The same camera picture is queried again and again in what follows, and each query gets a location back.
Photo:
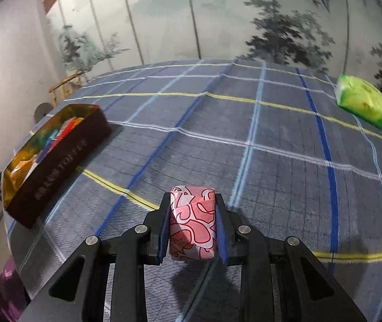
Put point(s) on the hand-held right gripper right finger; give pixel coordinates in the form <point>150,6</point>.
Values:
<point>220,238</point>

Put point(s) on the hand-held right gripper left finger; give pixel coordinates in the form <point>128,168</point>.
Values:
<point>164,238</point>

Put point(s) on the pink patterned snack packet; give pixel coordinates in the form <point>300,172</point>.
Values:
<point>192,221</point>

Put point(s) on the gold-lined dark red tin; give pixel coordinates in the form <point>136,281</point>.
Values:
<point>63,171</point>

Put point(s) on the orange snack packet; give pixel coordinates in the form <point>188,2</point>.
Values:
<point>21,171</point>

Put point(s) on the person's purple clothing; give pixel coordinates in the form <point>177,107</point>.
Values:
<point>8,291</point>

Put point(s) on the round millstone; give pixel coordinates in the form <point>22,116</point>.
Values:
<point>42,111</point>

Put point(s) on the wooden rack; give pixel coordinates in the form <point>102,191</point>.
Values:
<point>66,87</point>

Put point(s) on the green snack packet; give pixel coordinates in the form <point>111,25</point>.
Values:
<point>362,100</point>

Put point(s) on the landscape painted screen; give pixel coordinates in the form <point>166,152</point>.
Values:
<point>211,13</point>

